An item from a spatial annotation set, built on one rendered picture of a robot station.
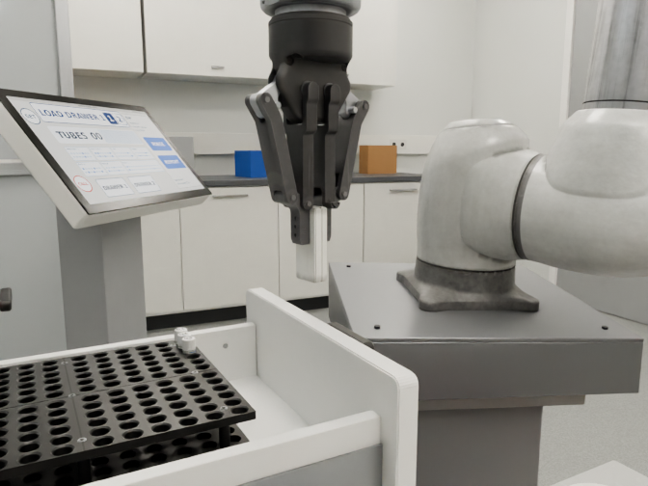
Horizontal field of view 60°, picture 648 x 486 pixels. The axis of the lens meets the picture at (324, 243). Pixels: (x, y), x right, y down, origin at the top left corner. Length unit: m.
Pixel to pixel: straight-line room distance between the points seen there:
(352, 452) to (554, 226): 0.46
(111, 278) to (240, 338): 0.81
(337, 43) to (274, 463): 0.33
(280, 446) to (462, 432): 0.55
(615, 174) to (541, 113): 3.87
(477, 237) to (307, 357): 0.39
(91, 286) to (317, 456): 1.05
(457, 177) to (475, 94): 4.38
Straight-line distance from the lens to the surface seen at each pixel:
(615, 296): 4.17
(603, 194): 0.76
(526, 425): 0.94
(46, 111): 1.32
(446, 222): 0.84
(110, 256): 1.38
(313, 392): 0.51
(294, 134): 0.51
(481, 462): 0.94
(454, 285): 0.85
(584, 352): 0.82
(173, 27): 3.83
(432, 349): 0.74
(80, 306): 1.43
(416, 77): 4.90
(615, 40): 0.81
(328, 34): 0.50
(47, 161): 1.19
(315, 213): 0.51
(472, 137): 0.83
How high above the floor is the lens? 1.08
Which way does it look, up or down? 9 degrees down
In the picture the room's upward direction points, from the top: straight up
